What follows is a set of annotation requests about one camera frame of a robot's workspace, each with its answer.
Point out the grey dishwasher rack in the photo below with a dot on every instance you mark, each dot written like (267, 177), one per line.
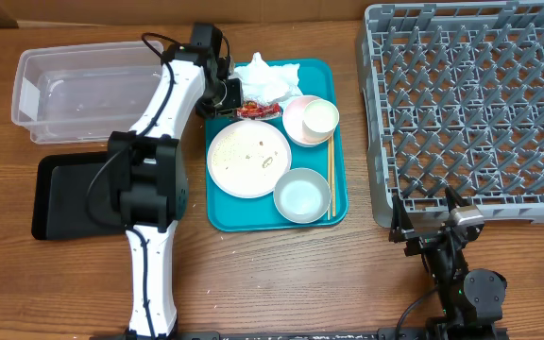
(454, 98)

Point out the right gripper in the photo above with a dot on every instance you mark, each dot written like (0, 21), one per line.
(421, 241)

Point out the grey-blue bowl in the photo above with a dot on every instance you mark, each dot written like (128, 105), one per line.
(302, 195)

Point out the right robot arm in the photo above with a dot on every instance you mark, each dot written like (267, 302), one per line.
(471, 300)

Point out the clear plastic bin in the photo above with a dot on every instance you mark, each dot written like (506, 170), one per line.
(82, 93)

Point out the white napkin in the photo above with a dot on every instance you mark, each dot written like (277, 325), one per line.
(266, 84)

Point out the pink bowl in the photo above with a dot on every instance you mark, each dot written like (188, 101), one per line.
(292, 120)

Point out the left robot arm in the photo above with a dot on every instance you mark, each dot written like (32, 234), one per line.
(147, 180)

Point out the white cup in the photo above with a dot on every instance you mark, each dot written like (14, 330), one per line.
(320, 118)

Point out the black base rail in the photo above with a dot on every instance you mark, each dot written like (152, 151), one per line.
(380, 334)

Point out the black plastic tray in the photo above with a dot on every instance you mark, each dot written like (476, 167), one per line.
(61, 209)

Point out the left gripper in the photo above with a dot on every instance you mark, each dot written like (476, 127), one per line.
(234, 98)

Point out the large white plate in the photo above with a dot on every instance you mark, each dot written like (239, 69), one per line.
(247, 158)

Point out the wooden chopstick right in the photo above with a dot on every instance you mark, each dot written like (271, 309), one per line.
(333, 208)

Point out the teal serving tray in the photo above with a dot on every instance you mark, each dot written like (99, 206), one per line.
(233, 214)

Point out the red snack wrapper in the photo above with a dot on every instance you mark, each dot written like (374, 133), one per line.
(255, 111)

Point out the wooden chopstick left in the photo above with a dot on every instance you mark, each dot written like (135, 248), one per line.
(329, 175)

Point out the wooden chopstick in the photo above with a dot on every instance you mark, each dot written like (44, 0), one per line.
(333, 208)
(329, 175)

